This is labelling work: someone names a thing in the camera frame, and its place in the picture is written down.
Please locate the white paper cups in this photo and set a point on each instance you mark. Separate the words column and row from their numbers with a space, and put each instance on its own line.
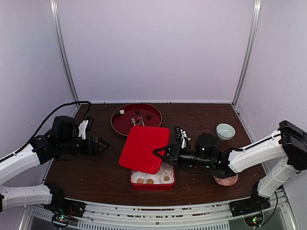
column 158, row 178

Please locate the right aluminium post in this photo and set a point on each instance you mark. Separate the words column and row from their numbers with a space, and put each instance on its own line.
column 255, row 19

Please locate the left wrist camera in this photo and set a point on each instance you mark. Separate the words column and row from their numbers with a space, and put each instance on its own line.
column 63, row 127

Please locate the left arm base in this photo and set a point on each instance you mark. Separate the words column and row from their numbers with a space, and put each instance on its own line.
column 65, row 212

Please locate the red patterned bowl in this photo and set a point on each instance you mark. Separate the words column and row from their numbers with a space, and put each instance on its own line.
column 226, row 182

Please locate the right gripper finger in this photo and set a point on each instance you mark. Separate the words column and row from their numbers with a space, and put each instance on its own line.
column 165, row 161
column 164, row 152

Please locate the grey green bowl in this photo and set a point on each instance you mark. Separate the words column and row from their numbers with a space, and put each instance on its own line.
column 225, row 131

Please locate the aluminium post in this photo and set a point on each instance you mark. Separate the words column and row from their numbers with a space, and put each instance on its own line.
column 255, row 19
column 63, row 53

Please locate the round red tray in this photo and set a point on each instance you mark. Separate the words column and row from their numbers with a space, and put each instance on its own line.
column 135, row 114

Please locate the front aluminium rail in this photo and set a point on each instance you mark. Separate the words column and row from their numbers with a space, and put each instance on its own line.
column 210, row 216

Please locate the left aluminium post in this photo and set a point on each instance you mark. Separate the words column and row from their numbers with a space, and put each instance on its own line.
column 63, row 53

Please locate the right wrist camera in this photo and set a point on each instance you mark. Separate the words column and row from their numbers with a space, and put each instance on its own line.
column 181, row 137

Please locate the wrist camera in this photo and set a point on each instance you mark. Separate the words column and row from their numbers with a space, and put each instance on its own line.
column 63, row 127
column 181, row 137

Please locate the red chocolate box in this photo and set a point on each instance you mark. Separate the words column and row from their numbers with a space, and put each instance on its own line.
column 153, row 187

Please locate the metal serving tongs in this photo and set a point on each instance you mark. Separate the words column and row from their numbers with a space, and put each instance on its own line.
column 136, row 120

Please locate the red box lid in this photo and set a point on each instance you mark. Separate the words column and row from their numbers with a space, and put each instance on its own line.
column 141, row 142

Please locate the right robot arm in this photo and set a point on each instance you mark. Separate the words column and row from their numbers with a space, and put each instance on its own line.
column 288, row 143

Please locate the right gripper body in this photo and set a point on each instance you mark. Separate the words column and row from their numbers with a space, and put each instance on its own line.
column 175, row 153

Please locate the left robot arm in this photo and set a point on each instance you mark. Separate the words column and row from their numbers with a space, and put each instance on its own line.
column 36, row 153

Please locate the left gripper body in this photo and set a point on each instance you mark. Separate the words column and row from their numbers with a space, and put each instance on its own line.
column 69, row 148

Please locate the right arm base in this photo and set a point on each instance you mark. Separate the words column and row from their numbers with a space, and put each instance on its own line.
column 251, row 209

